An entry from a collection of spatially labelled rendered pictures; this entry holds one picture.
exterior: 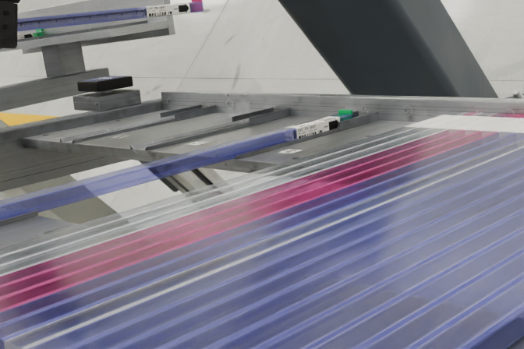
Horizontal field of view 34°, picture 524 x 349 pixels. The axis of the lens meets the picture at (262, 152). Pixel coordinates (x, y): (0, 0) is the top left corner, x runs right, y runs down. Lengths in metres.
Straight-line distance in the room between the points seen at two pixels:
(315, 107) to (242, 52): 1.46
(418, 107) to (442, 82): 0.62
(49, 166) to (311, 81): 1.22
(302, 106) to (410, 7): 0.50
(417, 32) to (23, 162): 0.66
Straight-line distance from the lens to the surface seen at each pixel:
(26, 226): 0.53
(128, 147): 0.77
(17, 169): 0.91
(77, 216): 1.22
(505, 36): 1.87
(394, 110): 0.79
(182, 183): 1.09
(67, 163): 0.94
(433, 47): 1.37
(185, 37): 2.53
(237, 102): 0.92
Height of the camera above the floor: 1.26
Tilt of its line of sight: 39 degrees down
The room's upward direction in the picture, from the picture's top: 44 degrees counter-clockwise
